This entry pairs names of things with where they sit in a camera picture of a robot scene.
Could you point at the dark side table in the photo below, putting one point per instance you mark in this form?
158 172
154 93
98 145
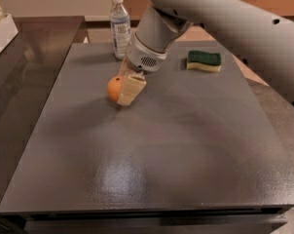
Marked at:
28 69

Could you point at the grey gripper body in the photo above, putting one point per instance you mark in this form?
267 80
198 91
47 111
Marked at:
141 58

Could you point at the white box at left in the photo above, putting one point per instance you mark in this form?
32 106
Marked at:
8 31

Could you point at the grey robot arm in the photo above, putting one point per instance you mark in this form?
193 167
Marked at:
262 40

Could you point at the green and yellow sponge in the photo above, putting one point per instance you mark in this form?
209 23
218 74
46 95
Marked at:
204 61

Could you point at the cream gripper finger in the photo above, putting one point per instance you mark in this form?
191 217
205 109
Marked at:
132 86
123 71

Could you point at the orange fruit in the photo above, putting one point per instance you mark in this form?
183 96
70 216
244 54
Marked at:
114 87

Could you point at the clear plastic water bottle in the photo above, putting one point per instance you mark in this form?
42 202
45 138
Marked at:
120 26

